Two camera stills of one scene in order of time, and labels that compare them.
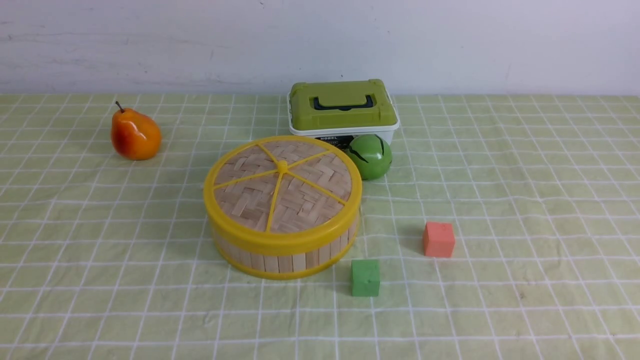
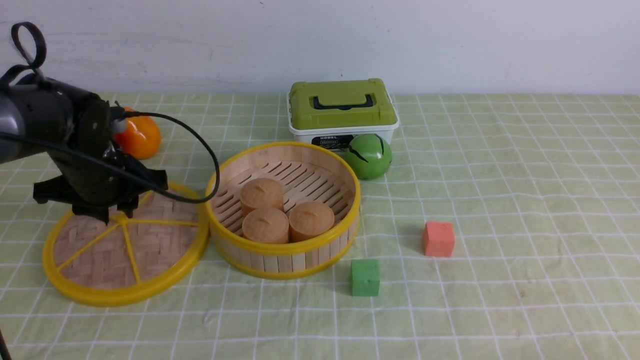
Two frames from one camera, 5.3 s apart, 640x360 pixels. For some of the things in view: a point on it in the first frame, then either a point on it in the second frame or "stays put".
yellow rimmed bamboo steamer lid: [282, 194] to [129, 260]
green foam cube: [365, 277] stays put
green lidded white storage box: [339, 111] stays put
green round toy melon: [371, 155] stays put
